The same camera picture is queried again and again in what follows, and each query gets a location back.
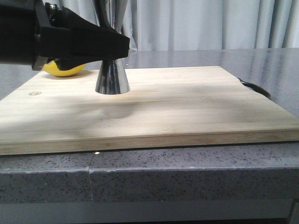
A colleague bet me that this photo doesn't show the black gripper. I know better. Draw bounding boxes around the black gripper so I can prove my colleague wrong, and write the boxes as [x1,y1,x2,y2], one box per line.
[0,0,129,70]

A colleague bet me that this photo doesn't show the steel double jigger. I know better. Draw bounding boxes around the steel double jigger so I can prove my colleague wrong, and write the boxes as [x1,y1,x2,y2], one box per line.
[94,0,130,95]

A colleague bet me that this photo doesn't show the yellow lemon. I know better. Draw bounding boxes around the yellow lemon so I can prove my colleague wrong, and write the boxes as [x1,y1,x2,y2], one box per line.
[42,61,86,77]

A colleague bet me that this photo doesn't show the grey curtain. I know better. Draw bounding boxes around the grey curtain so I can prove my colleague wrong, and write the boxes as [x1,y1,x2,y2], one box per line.
[42,0,299,52]

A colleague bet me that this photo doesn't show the light wooden cutting board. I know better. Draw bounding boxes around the light wooden cutting board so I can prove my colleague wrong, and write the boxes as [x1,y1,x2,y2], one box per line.
[0,66,299,155]

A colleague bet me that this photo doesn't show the black cutting board handle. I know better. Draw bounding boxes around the black cutting board handle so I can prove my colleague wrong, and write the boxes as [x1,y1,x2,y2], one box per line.
[238,78,271,99]

